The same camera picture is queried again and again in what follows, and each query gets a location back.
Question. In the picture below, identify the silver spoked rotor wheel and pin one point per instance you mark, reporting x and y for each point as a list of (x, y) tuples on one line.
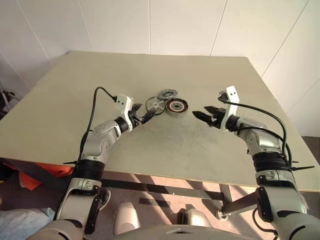
[(155, 105)]

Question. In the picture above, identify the black zip tie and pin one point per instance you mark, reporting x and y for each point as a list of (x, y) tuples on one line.
[(302, 168), (71, 163)]

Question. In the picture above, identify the grey robot torso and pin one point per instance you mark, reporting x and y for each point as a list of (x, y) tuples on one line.
[(162, 232)]

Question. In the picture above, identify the beige rounded shape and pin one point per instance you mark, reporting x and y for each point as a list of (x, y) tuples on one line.
[(197, 217), (127, 217)]

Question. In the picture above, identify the grey toothed sprocket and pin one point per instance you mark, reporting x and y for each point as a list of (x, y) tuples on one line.
[(167, 94)]

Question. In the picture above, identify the dark metal table frame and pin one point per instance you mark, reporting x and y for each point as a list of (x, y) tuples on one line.
[(162, 188)]

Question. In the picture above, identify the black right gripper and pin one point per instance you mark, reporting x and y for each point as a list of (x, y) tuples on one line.
[(218, 120)]

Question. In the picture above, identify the table caster wheel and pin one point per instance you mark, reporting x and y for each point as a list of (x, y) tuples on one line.
[(222, 215)]

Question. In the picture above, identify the person's blue jeans leg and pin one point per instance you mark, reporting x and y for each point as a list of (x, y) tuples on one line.
[(22, 225)]

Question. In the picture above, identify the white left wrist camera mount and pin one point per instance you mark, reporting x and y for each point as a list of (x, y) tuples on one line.
[(123, 100)]

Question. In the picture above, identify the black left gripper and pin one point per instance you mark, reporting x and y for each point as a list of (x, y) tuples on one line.
[(137, 119)]

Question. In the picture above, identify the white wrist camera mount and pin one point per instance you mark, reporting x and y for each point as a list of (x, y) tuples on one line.
[(232, 95), (123, 100)]

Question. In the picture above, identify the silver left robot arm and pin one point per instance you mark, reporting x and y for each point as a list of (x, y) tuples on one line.
[(97, 142)]

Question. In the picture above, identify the orange cloth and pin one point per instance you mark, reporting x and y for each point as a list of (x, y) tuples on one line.
[(50, 170)]

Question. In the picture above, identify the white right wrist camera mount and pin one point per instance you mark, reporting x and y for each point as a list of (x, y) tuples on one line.
[(232, 95)]

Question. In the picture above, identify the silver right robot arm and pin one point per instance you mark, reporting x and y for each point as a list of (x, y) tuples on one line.
[(265, 142)]

